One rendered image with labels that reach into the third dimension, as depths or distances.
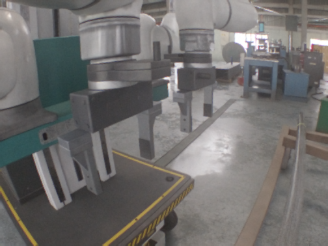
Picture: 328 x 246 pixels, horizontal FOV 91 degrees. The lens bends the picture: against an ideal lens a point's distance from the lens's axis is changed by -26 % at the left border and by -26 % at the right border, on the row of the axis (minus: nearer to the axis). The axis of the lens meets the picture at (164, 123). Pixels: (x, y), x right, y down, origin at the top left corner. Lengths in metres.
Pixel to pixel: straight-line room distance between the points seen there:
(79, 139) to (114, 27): 0.15
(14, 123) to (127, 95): 0.27
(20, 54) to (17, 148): 0.20
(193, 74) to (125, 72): 0.25
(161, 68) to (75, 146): 0.14
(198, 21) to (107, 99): 0.30
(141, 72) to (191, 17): 0.29
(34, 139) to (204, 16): 0.48
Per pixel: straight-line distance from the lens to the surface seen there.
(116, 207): 0.80
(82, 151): 0.29
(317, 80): 5.43
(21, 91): 0.47
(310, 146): 1.31
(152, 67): 0.24
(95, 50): 0.27
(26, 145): 0.49
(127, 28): 0.28
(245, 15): 0.61
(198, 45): 0.50
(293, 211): 0.74
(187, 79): 0.49
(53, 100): 0.68
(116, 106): 0.29
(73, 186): 0.91
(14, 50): 0.47
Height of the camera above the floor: 0.86
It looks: 20 degrees down
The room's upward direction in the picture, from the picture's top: 2 degrees counter-clockwise
